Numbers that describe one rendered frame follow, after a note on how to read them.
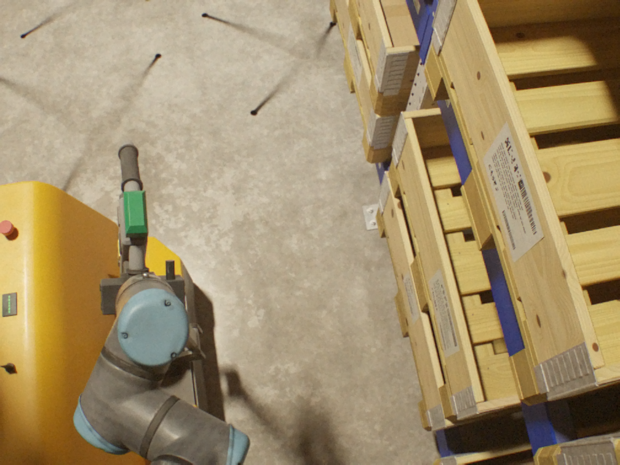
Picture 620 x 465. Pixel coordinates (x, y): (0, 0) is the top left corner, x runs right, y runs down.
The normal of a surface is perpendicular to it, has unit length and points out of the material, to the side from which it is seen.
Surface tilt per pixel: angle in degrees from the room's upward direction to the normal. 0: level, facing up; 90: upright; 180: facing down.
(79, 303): 74
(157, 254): 22
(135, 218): 16
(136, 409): 7
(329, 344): 0
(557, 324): 90
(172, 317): 31
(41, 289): 45
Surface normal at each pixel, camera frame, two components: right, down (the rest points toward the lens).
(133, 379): 0.33, 0.11
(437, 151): 0.01, -0.37
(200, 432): 0.26, -0.78
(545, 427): -0.99, 0.15
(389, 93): 0.16, 0.92
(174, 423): 0.14, -0.61
